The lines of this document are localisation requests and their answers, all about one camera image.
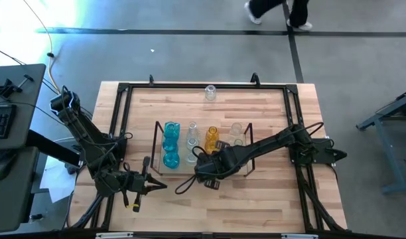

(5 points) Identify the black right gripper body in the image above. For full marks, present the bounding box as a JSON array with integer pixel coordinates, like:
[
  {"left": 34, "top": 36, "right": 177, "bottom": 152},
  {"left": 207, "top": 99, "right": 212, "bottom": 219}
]
[{"left": 194, "top": 141, "right": 237, "bottom": 190}]

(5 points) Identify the conical clear glass vase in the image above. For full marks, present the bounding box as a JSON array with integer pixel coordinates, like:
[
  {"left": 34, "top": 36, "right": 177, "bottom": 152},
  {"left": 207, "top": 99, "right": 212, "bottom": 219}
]
[{"left": 230, "top": 121, "right": 244, "bottom": 137}]

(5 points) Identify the tall diamond-cut clear vase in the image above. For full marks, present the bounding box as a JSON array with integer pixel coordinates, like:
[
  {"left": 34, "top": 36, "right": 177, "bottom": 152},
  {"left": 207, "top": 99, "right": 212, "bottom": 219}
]
[{"left": 186, "top": 121, "right": 200, "bottom": 139}]

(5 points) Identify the white table edge bracket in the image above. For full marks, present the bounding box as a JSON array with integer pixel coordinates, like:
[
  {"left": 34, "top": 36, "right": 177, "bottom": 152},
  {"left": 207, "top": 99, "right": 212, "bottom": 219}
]
[
  {"left": 95, "top": 232, "right": 134, "bottom": 239},
  {"left": 281, "top": 233, "right": 319, "bottom": 239}
]

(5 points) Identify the honeycomb yellow glass vase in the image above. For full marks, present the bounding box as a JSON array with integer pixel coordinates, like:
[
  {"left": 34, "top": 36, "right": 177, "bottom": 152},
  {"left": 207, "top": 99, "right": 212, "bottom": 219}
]
[{"left": 204, "top": 139, "right": 220, "bottom": 155}]

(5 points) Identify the black desk clamp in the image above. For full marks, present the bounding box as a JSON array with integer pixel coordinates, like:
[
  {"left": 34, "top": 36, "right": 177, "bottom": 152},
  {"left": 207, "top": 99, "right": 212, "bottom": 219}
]
[{"left": 0, "top": 74, "right": 34, "bottom": 99}]

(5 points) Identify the white paper sheet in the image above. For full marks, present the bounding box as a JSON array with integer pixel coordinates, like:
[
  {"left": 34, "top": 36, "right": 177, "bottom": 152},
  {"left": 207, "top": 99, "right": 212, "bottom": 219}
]
[{"left": 39, "top": 155, "right": 78, "bottom": 204}]

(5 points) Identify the black computer keyboard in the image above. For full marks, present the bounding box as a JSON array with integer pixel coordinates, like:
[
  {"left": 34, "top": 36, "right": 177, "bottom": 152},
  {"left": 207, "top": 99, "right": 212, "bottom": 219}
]
[{"left": 0, "top": 104, "right": 17, "bottom": 139}]

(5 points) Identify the round blue glass vase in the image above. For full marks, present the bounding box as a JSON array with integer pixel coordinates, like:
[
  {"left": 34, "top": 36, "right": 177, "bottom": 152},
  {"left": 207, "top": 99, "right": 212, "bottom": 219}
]
[{"left": 162, "top": 137, "right": 179, "bottom": 153}]

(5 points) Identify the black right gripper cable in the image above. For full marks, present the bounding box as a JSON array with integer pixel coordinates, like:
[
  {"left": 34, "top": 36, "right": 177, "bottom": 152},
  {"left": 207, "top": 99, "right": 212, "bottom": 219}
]
[{"left": 174, "top": 145, "right": 207, "bottom": 196}]

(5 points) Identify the yellow extension cable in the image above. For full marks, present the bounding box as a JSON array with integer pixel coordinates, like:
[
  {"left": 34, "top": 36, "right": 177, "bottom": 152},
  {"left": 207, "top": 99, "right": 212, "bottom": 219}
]
[{"left": 22, "top": 0, "right": 63, "bottom": 96}]

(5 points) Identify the person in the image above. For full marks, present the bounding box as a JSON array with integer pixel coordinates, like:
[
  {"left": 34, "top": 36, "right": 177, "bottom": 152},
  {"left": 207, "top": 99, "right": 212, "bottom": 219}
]
[{"left": 244, "top": 0, "right": 314, "bottom": 31}]

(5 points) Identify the dark grey desk top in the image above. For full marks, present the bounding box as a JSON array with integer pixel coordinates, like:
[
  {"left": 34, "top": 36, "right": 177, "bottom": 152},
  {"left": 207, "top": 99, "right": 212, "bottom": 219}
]
[
  {"left": 0, "top": 64, "right": 47, "bottom": 152},
  {"left": 0, "top": 145, "right": 40, "bottom": 233}
]

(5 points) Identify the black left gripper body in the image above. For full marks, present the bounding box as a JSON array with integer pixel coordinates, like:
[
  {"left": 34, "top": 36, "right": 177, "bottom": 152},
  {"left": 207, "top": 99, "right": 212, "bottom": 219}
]
[{"left": 122, "top": 157, "right": 151, "bottom": 212}]

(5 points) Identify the ribbed yellow glass vase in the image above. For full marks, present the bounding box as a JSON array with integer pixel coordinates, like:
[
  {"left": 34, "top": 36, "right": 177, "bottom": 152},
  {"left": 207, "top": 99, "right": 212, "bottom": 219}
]
[{"left": 205, "top": 125, "right": 220, "bottom": 142}]

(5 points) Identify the black aluminium table frame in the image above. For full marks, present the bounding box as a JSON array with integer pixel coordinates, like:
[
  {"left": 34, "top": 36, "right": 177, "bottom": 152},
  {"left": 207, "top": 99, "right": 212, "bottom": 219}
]
[{"left": 62, "top": 81, "right": 348, "bottom": 233}]

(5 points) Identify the ribbed clear glass jar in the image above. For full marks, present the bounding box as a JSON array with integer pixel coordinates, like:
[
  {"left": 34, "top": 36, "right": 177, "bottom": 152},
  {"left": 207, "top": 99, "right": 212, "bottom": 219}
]
[{"left": 184, "top": 151, "right": 200, "bottom": 167}]

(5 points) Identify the black computer mouse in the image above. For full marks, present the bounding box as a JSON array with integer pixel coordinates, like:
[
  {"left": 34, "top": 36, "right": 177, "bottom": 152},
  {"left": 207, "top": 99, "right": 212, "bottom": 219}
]
[{"left": 0, "top": 152, "right": 19, "bottom": 182}]

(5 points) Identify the round clear glass vase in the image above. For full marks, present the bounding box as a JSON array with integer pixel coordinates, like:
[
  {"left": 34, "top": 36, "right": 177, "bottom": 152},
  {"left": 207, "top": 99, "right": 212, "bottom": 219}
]
[{"left": 185, "top": 137, "right": 200, "bottom": 153}]

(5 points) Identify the tall embossed blue glass vase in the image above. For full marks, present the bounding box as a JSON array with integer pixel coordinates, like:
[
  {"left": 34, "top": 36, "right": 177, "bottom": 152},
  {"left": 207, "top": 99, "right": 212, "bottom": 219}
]
[{"left": 163, "top": 121, "right": 181, "bottom": 140}]

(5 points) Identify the grey metal table frame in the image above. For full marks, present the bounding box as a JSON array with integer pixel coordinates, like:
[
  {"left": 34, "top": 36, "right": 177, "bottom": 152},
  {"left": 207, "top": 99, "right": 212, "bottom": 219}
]
[{"left": 355, "top": 86, "right": 406, "bottom": 195}]

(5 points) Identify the short blue glass vase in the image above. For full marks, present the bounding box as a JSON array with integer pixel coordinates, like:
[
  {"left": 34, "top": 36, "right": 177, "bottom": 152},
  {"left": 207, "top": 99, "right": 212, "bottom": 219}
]
[{"left": 163, "top": 151, "right": 181, "bottom": 170}]

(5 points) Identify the short clear glass vase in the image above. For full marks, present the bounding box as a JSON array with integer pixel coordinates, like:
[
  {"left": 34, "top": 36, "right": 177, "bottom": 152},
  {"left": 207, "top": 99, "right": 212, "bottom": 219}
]
[{"left": 204, "top": 84, "right": 217, "bottom": 102}]

